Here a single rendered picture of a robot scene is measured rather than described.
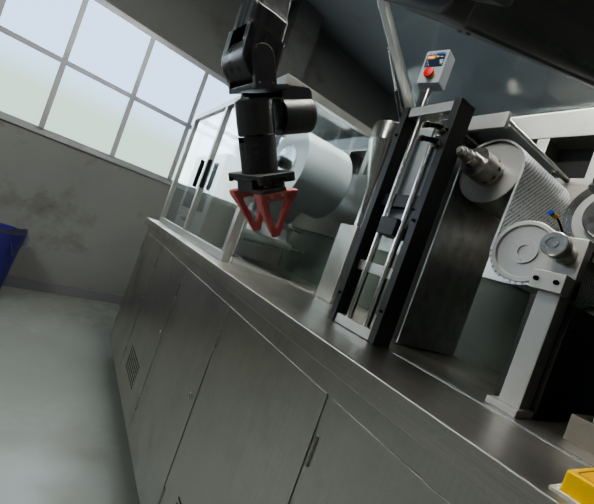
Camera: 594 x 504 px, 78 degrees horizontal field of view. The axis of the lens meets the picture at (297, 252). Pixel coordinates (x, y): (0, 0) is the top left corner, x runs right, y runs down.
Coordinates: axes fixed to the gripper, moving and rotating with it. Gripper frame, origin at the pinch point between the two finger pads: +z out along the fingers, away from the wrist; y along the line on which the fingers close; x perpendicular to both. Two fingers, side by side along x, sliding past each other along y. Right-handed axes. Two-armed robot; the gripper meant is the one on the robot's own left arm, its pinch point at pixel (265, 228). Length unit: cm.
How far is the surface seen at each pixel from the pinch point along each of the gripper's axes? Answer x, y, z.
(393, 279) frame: -26.3, -5.1, 15.6
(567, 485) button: -3.9, -43.9, 17.9
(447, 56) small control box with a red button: -74, 16, -32
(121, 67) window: -55, 295, -70
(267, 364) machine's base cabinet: -3.0, 9.9, 33.3
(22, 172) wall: 30, 297, 3
